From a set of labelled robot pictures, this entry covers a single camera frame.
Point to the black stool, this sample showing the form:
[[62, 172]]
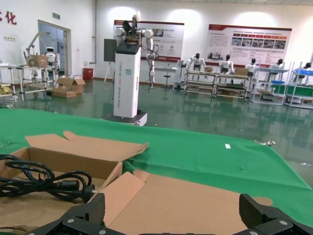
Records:
[[167, 77]]

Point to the small cardboard box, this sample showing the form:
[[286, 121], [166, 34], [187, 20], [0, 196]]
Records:
[[207, 69]]

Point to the green tablecloth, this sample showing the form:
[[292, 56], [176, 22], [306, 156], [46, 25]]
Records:
[[195, 151]]

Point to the red white wall poster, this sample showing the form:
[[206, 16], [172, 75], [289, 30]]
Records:
[[220, 39], [171, 36]]

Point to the brown round reel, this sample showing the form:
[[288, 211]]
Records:
[[30, 61]]

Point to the white wall socket strip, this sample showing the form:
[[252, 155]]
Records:
[[9, 38]]

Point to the open cardboard carton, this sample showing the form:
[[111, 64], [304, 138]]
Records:
[[78, 86]]

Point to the white black humanoid robot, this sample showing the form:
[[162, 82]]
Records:
[[305, 71], [252, 66], [227, 64], [277, 64], [195, 62]]

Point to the blue plastic tray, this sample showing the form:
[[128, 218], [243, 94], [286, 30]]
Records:
[[277, 82], [303, 71]]

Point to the pipe frame workbench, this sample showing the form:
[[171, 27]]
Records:
[[200, 84], [232, 85]]

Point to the grey framed glass doorway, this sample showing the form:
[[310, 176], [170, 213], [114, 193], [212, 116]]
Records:
[[69, 49]]

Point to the green exit sign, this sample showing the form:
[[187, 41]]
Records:
[[56, 16]]

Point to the white pipe rack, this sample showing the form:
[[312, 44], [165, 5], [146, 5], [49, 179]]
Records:
[[21, 80]]

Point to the metal table clamp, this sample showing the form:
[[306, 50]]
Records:
[[305, 164], [269, 142]]

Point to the flat cardboard carton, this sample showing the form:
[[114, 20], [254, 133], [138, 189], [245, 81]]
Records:
[[63, 93]]

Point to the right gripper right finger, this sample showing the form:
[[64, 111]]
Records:
[[261, 218]]

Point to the cardboard box on rack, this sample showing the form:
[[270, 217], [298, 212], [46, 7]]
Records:
[[40, 61]]

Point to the red floor cabinet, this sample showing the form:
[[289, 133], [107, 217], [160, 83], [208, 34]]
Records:
[[88, 74]]

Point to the white desk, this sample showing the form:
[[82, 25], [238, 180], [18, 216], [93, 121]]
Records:
[[166, 68]]

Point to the black screen on stand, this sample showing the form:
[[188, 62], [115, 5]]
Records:
[[110, 50]]

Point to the white tape strip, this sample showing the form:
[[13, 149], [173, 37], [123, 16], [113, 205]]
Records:
[[227, 146]]

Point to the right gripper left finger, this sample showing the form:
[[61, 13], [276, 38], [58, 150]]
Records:
[[83, 220]]

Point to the open cardboard box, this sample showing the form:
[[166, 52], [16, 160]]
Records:
[[73, 156], [183, 208]]

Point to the cardboard box on workbench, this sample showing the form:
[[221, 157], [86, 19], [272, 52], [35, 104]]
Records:
[[240, 71]]

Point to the grey wall pipe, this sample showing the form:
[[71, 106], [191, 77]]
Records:
[[95, 36]]

